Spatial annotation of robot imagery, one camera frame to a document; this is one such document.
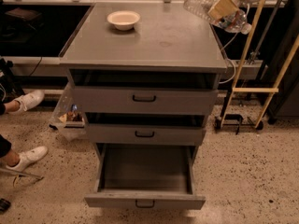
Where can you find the clear plastic water bottle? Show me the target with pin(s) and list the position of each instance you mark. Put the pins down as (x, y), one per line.
(235, 23)

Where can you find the grey metal drawer cabinet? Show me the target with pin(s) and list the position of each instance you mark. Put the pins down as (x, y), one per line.
(166, 39)

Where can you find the grey top drawer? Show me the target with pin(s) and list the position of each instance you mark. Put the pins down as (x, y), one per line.
(116, 91)

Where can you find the grey drawer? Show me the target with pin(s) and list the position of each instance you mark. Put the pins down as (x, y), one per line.
(116, 91)
(145, 129)
(144, 177)

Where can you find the grey middle drawer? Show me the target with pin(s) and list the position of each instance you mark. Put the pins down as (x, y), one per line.
(145, 129)

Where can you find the grey bottom drawer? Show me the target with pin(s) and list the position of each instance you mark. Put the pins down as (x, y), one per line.
(144, 177)

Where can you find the cream paper bowl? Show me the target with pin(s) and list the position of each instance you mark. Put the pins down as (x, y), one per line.
(124, 20)

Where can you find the black stand base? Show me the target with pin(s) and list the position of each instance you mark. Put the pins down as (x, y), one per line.
(237, 121)

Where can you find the clear plastic snack bin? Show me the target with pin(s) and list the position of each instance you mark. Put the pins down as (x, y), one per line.
(66, 118)

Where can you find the black box on shelf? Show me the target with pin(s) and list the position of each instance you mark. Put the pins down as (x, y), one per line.
(26, 20)

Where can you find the upper white sneaker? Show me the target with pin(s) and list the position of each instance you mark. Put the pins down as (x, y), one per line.
(28, 101)

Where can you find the white sneaker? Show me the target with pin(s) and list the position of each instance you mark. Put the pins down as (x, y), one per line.
(29, 157)
(28, 101)

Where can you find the lower white sneaker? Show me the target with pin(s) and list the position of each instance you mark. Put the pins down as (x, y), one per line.
(29, 157)

